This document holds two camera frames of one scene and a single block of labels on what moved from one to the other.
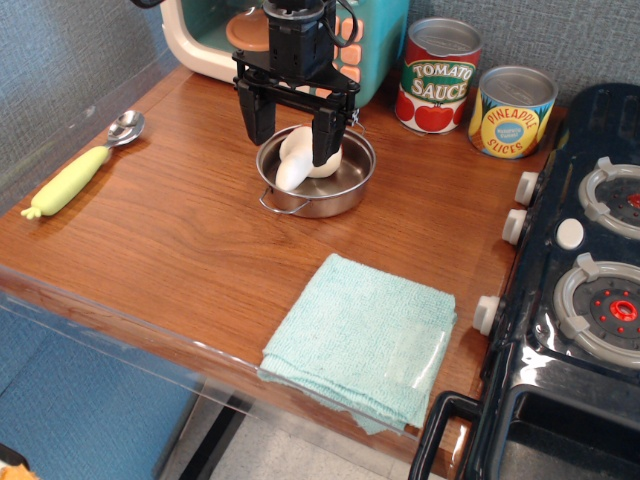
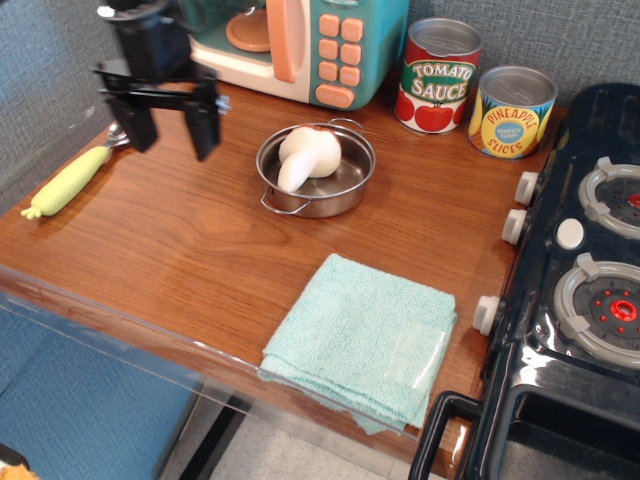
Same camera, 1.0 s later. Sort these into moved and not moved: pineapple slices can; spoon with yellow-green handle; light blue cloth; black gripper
Moved: black gripper
Not moved: spoon with yellow-green handle; pineapple slices can; light blue cloth
